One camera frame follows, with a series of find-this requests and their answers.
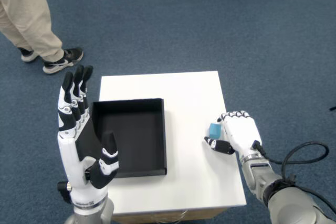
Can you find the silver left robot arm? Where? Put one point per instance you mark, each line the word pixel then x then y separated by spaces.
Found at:
pixel 89 213

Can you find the black white sneaker with swoosh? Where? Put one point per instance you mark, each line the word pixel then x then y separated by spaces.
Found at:
pixel 68 57

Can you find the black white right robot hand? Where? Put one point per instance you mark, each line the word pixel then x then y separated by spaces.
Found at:
pixel 242 133

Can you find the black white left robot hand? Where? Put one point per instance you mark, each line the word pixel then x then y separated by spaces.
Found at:
pixel 68 155

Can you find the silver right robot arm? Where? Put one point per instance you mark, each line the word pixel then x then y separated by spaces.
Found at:
pixel 256 176

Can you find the black open box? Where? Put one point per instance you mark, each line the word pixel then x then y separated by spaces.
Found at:
pixel 136 140

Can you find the small blue cube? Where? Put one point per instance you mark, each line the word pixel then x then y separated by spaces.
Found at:
pixel 215 130

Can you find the black left wrist connector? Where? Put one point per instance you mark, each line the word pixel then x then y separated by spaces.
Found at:
pixel 63 191

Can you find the white table with wooden sides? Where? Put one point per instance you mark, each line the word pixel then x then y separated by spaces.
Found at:
pixel 183 182

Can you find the beige trousers of person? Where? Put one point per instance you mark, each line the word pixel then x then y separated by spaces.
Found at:
pixel 23 11

